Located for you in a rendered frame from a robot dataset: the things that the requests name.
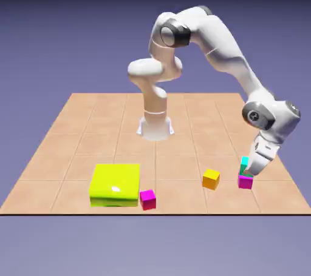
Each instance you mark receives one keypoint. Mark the large yellow box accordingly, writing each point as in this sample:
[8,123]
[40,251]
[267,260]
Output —
[114,185]

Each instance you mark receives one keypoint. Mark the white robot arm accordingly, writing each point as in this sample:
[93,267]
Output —
[218,45]

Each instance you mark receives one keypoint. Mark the small magenta cube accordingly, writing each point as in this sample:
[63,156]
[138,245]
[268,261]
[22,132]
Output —
[147,199]
[245,182]

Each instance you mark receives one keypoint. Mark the small orange cube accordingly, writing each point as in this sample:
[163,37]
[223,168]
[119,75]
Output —
[211,179]

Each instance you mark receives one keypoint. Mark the small cyan cube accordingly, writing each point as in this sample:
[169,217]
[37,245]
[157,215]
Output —
[243,166]

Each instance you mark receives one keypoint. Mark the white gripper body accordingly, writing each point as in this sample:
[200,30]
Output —
[259,162]

